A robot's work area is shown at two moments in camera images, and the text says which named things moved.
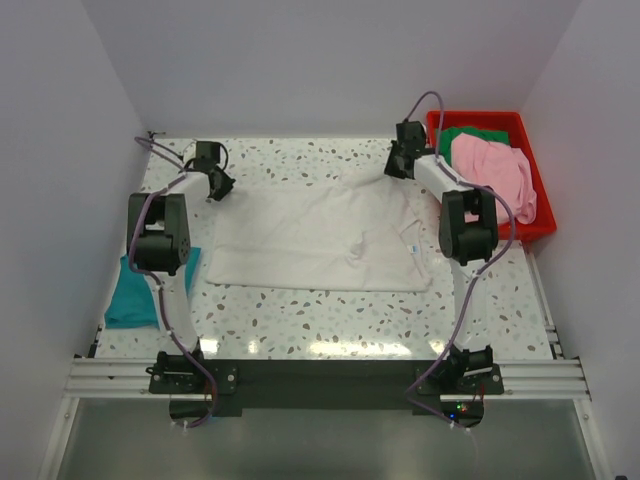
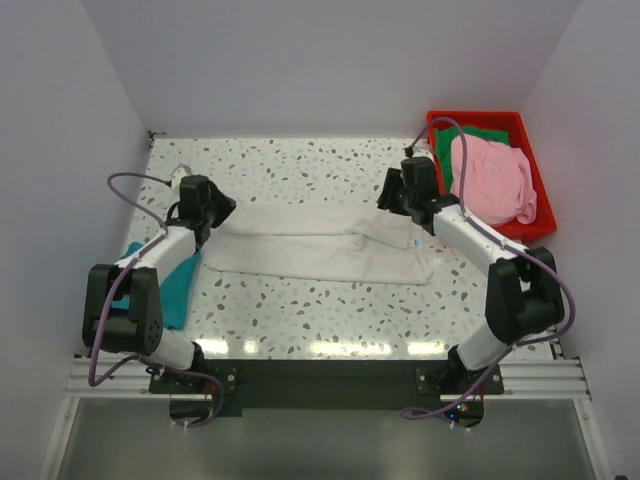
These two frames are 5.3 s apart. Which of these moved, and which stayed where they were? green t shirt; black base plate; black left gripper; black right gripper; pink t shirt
Moved: black left gripper; black right gripper
Stayed: green t shirt; pink t shirt; black base plate
